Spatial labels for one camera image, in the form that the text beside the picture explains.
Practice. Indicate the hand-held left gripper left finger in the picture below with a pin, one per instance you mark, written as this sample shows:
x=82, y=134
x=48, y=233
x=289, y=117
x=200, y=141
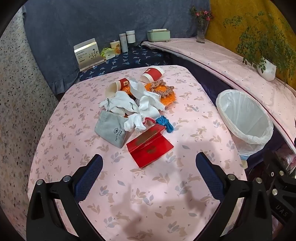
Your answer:
x=89, y=178

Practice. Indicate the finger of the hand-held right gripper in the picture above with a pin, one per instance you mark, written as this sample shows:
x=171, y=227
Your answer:
x=276, y=178

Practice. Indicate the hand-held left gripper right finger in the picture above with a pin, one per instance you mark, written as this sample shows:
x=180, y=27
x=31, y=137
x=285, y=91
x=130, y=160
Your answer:
x=209, y=176

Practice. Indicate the trash bin with white liner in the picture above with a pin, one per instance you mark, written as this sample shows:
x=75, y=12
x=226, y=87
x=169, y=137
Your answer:
x=245, y=115

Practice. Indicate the orange plastic bag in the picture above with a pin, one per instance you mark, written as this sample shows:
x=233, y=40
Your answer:
x=168, y=99

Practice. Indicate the pink rabbit print tablecloth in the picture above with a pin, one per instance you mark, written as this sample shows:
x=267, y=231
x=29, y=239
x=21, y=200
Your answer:
x=81, y=120

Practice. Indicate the red folded gift box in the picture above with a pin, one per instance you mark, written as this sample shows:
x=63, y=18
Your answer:
x=148, y=148

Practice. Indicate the blue scrunchie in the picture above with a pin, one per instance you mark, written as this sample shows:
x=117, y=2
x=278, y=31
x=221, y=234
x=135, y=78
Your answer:
x=165, y=122

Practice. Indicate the white sock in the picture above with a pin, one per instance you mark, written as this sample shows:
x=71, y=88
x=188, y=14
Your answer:
x=150, y=106
x=119, y=102
x=135, y=122

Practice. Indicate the red and white paper cup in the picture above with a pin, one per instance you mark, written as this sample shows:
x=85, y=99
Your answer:
x=113, y=89
x=153, y=73

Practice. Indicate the beige scrunchie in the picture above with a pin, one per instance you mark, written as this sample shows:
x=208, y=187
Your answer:
x=163, y=91

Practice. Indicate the white crumpled tissue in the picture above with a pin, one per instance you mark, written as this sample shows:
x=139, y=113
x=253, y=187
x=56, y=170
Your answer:
x=138, y=89

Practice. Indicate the green plant in white pot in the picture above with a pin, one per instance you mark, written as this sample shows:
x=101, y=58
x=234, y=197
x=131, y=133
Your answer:
x=267, y=68

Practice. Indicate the pale pink shelf cloth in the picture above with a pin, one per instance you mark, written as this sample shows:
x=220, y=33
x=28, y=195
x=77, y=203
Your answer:
x=219, y=60

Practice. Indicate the white floral book box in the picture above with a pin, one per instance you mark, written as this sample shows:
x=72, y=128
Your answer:
x=87, y=54

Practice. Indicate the green tissue packet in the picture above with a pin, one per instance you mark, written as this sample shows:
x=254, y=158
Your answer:
x=107, y=53

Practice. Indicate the navy floral cloth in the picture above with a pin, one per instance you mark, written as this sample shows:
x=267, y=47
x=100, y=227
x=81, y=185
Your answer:
x=136, y=59

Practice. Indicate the floral tin can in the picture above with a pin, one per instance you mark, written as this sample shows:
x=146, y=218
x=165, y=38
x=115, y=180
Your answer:
x=115, y=47

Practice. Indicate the tall white bottle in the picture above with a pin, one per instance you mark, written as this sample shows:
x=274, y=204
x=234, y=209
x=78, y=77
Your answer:
x=123, y=44

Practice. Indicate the yellow cloth backdrop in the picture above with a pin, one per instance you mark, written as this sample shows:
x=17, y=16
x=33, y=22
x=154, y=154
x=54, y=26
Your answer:
x=226, y=37

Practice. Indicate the glass vase with pink flowers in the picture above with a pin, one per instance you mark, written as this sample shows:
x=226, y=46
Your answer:
x=201, y=32

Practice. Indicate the green tissue box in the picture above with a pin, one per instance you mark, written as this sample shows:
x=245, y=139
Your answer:
x=158, y=36

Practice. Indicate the grey-blue cloth backdrop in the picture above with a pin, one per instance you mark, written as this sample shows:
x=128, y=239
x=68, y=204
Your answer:
x=81, y=20

